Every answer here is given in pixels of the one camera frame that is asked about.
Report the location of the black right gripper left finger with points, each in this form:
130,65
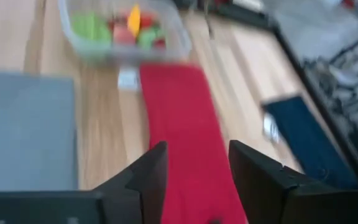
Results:
141,202

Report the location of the green bell pepper toy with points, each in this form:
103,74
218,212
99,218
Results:
89,28

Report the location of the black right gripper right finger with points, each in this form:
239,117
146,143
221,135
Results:
259,193

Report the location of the black metal table frame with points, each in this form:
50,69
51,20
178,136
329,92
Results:
247,18

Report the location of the navy blue cloth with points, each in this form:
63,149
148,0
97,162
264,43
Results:
306,140

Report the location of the clear plastic container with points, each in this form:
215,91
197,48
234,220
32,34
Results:
179,37

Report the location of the yellow banana toy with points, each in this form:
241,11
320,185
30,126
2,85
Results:
134,20

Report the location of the white fabric tag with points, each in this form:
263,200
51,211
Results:
128,79
270,127

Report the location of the pink meat chunk toy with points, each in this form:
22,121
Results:
123,36

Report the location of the plain red strawberry toy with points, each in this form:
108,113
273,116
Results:
147,21

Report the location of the green lettuce toy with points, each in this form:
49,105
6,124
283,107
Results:
146,40

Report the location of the grey cloth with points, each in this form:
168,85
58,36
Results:
26,130

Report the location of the red cloth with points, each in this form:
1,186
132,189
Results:
191,140

